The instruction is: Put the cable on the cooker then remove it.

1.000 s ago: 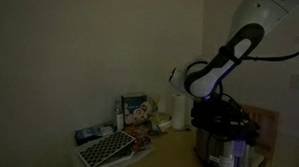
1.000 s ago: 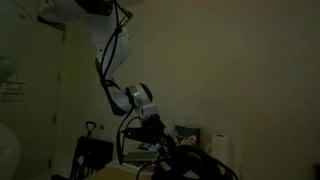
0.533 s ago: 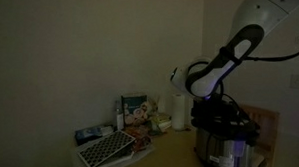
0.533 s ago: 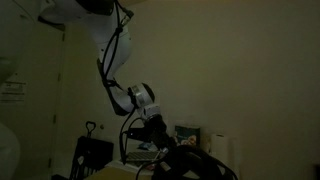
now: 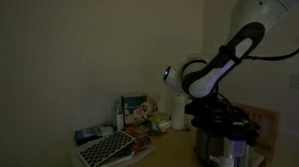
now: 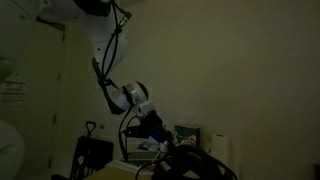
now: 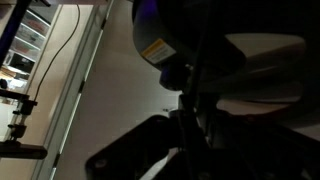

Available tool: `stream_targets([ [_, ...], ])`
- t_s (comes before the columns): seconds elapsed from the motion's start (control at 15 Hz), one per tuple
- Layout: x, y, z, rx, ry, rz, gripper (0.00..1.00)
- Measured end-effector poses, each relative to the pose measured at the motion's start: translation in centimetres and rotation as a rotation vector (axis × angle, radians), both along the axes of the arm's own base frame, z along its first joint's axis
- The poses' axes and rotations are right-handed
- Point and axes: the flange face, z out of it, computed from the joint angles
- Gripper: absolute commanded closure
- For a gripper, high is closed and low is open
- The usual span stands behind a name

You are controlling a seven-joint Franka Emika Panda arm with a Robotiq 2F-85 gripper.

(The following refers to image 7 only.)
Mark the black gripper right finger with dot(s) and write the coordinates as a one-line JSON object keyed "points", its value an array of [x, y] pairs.
{"points": [[253, 146]]}

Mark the dark blue pole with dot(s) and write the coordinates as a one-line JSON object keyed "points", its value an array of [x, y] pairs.
{"points": [[13, 26]]}

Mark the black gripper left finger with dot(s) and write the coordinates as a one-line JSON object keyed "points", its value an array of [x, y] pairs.
{"points": [[133, 150]]}

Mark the clear plastic drawer unit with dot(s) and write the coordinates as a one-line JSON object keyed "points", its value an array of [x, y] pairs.
{"points": [[26, 36]]}

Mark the black camera clamp stand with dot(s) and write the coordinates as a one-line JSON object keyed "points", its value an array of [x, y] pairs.
{"points": [[20, 146]]}

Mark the white door frame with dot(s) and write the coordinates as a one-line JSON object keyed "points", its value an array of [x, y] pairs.
{"points": [[80, 76]]}

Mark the steel pressure cooker black lid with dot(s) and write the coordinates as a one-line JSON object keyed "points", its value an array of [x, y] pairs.
{"points": [[156, 33]]}

